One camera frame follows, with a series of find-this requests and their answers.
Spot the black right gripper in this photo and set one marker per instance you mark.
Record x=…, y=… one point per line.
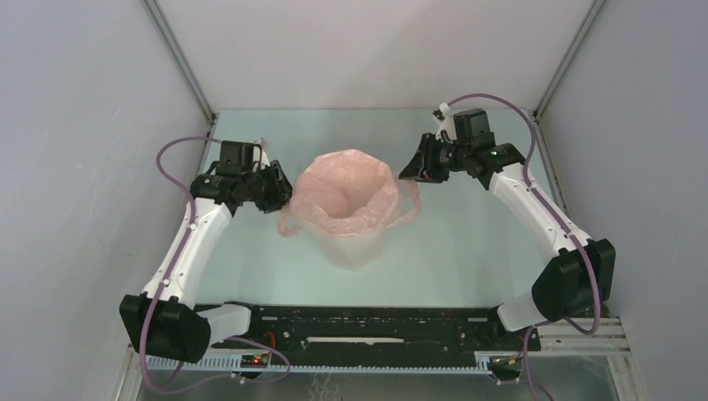
x=419, y=164

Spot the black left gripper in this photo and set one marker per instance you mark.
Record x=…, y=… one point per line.
x=281, y=190

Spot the pink plastic trash bag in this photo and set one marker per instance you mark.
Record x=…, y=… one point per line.
x=348, y=193

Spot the white faceted trash bin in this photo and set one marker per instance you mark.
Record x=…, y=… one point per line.
x=353, y=252

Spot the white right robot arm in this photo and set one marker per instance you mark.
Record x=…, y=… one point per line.
x=579, y=269

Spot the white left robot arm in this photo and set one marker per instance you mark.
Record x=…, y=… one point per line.
x=162, y=321

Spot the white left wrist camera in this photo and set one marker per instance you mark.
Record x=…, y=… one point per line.
x=260, y=157

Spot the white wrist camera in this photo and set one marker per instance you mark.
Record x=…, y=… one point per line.
x=445, y=129
x=260, y=157

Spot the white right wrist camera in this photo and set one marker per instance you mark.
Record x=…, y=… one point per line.
x=445, y=129

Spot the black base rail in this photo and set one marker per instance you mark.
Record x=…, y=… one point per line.
x=384, y=334

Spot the white cable duct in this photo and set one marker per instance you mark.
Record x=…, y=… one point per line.
x=259, y=363

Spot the aluminium frame post left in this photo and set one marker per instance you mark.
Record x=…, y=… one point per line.
x=161, y=23

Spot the aluminium frame post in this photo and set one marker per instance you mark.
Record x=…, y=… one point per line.
x=581, y=35
x=161, y=23

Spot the aluminium frame post right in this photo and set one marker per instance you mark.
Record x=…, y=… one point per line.
x=581, y=35

